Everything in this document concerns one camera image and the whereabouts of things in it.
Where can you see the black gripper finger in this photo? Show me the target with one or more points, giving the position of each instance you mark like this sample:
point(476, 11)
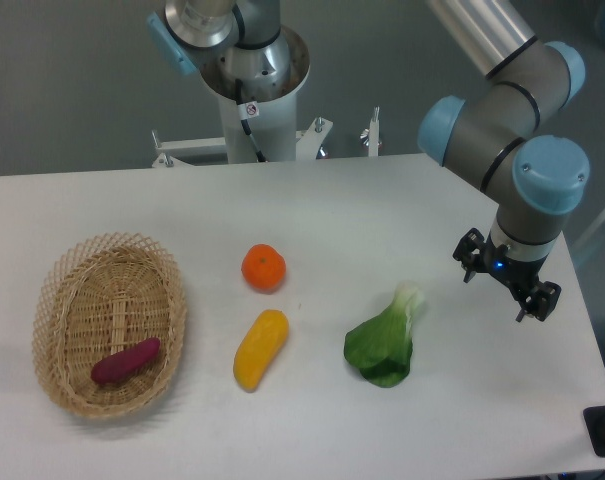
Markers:
point(469, 253)
point(541, 301)

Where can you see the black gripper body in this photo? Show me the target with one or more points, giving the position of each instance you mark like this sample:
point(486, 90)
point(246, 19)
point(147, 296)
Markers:
point(514, 264)

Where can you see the purple sweet potato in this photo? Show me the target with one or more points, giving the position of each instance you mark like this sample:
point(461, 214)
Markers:
point(119, 366)

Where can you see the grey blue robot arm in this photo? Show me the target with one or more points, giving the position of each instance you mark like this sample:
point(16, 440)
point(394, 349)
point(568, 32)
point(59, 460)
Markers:
point(493, 144)

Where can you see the woven wicker basket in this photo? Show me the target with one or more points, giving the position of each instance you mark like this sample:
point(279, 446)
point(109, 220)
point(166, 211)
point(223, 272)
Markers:
point(102, 296)

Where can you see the green bok choy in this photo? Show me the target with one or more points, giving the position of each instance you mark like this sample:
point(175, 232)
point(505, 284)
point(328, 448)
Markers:
point(381, 348)

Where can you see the orange tangerine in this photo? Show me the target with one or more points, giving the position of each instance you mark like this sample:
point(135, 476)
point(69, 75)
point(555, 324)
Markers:
point(263, 268)

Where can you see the yellow mango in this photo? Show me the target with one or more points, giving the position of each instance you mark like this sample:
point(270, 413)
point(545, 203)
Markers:
point(259, 347)

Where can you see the white clamp bracket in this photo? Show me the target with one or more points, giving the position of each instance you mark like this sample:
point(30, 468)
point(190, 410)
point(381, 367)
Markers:
point(370, 138)

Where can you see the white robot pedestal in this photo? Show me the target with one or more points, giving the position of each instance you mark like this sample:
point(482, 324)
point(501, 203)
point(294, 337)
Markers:
point(257, 97)

